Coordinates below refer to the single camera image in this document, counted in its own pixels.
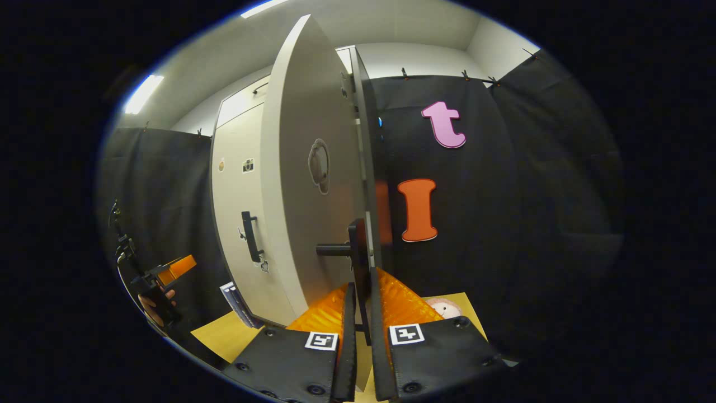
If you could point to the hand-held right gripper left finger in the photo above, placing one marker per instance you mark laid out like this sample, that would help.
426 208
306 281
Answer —
291 364

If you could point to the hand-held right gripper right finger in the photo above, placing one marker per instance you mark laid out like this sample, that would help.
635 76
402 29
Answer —
436 358

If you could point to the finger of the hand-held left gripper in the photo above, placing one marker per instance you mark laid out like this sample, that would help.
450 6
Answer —
178 267

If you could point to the white cabinet door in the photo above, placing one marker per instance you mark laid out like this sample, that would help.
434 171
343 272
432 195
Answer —
235 190
296 196

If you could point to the white double-door shoe cabinet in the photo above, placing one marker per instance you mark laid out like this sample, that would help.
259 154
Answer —
369 140

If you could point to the small pink plush toy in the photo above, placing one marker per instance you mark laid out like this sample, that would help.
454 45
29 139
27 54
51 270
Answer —
444 308

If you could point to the black backdrop cloth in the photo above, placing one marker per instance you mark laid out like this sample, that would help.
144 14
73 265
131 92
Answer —
503 196

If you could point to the small ceiling light panel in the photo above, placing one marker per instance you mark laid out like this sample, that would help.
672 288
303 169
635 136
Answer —
144 94

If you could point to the large ceiling light panel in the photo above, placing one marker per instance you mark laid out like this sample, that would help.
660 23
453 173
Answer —
263 6

